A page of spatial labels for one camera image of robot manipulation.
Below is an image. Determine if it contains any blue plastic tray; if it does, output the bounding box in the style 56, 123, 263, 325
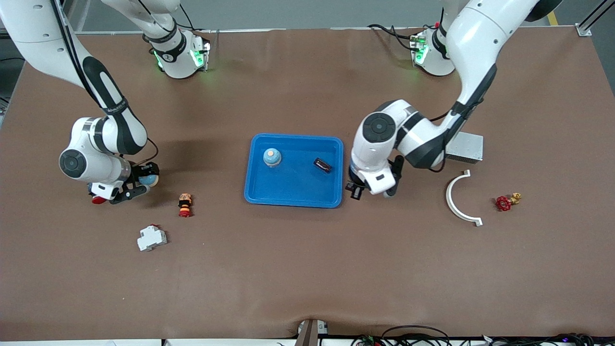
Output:
244, 134, 344, 209

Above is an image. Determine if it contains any white circuit breaker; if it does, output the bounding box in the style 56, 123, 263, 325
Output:
137, 224, 168, 252

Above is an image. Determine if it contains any brown table cover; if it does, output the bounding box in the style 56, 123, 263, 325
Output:
0, 26, 615, 342

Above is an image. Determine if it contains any grey metal box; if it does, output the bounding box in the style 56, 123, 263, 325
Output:
446, 131, 484, 163

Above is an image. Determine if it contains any red handwheel brass valve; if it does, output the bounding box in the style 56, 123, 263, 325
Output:
496, 192, 522, 212

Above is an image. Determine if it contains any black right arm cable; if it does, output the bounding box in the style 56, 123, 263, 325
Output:
48, 0, 160, 166

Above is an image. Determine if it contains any white curved plastic bracket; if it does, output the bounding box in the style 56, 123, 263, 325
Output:
445, 170, 483, 227

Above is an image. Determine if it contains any black left base cable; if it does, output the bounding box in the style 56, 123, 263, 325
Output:
368, 23, 418, 51

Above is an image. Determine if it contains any black base cable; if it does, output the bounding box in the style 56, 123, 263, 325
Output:
368, 23, 418, 51
178, 0, 195, 30

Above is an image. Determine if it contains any black right base cable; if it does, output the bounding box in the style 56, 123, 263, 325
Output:
178, 0, 195, 30

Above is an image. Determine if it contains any black cable bundle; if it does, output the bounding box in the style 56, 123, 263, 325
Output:
353, 325, 615, 346

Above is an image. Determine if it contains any aluminium frame with bracket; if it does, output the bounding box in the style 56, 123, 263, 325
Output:
576, 0, 615, 37

